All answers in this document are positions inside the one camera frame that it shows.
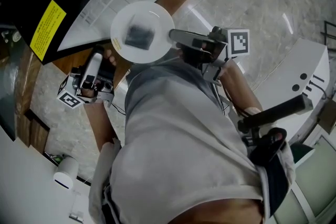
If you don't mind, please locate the brown cardboard box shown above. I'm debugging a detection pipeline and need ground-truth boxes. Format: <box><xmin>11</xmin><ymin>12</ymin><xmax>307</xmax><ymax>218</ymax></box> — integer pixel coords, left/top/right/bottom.
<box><xmin>316</xmin><ymin>106</ymin><xmax>336</xmax><ymax>134</ymax></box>

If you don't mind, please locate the white round plate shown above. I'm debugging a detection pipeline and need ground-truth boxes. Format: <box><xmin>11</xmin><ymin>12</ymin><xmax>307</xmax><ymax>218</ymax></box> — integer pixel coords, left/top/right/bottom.
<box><xmin>110</xmin><ymin>1</ymin><xmax>176</xmax><ymax>64</ymax></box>

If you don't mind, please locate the dark square object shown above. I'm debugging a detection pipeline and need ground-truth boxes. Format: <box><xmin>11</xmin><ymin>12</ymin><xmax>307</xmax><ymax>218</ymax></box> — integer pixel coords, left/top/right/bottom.
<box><xmin>123</xmin><ymin>14</ymin><xmax>156</xmax><ymax>50</ymax></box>

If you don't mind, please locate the black backpack strap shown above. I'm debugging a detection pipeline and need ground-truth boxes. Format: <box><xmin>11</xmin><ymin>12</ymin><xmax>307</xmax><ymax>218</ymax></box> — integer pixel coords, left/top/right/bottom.
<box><xmin>245</xmin><ymin>127</ymin><xmax>289</xmax><ymax>218</ymax></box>

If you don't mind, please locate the black flat bar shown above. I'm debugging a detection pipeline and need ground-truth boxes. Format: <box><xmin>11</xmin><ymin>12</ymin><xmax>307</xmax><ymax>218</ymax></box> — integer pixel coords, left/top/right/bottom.
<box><xmin>238</xmin><ymin>93</ymin><xmax>313</xmax><ymax>134</ymax></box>

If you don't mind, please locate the person's grey shirt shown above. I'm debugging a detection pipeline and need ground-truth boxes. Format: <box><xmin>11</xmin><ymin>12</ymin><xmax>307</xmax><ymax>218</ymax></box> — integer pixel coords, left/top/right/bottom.
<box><xmin>88</xmin><ymin>62</ymin><xmax>296</xmax><ymax>224</ymax></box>

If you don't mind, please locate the black metal rack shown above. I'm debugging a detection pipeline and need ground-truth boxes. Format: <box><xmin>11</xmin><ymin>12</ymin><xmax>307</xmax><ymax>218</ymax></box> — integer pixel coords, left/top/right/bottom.
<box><xmin>320</xmin><ymin>20</ymin><xmax>336</xmax><ymax>48</ymax></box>

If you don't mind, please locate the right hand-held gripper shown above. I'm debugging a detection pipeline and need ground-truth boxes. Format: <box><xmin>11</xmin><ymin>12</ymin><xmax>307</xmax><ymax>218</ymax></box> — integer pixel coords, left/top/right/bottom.
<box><xmin>169</xmin><ymin>26</ymin><xmax>250</xmax><ymax>87</ymax></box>

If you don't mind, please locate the person's left forearm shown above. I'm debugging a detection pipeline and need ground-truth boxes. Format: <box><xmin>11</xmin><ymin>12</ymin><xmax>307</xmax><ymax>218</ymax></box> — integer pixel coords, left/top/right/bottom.
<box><xmin>83</xmin><ymin>101</ymin><xmax>121</xmax><ymax>152</ymax></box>

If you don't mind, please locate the dark green seat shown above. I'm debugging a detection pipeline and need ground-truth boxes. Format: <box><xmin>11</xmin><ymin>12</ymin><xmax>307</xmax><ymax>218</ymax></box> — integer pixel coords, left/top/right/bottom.
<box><xmin>290</xmin><ymin>144</ymin><xmax>316</xmax><ymax>163</ymax></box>

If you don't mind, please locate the person's right hand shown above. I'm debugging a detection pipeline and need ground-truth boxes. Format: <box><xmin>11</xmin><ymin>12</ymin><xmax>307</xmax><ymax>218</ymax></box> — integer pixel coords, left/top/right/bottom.
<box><xmin>176</xmin><ymin>44</ymin><xmax>211</xmax><ymax>65</ymax></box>

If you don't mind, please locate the person's right forearm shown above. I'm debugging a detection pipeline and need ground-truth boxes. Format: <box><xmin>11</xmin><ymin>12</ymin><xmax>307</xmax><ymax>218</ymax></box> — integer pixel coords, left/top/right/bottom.
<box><xmin>219</xmin><ymin>60</ymin><xmax>263</xmax><ymax>113</ymax></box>

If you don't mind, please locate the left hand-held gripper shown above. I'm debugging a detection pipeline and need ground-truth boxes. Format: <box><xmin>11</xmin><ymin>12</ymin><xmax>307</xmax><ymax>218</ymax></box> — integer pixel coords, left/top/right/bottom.
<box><xmin>56</xmin><ymin>46</ymin><xmax>116</xmax><ymax>109</ymax></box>

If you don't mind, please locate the white rounded machine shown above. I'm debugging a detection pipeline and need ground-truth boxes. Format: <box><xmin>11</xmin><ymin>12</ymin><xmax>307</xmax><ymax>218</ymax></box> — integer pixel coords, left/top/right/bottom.
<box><xmin>251</xmin><ymin>38</ymin><xmax>331</xmax><ymax>145</ymax></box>

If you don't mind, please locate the person's neck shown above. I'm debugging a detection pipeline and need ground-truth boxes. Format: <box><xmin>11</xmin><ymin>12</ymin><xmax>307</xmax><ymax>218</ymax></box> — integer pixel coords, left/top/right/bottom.
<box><xmin>173</xmin><ymin>198</ymin><xmax>265</xmax><ymax>224</ymax></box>

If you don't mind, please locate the person's left hand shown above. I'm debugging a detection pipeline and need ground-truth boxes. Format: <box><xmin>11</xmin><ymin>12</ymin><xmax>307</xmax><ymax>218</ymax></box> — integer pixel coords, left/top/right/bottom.
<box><xmin>103</xmin><ymin>49</ymin><xmax>117</xmax><ymax>67</ymax></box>

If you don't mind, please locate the white cylindrical bin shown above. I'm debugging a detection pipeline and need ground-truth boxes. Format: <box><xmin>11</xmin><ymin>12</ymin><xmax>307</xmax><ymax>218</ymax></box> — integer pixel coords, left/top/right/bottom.
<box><xmin>53</xmin><ymin>156</ymin><xmax>79</xmax><ymax>190</ymax></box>

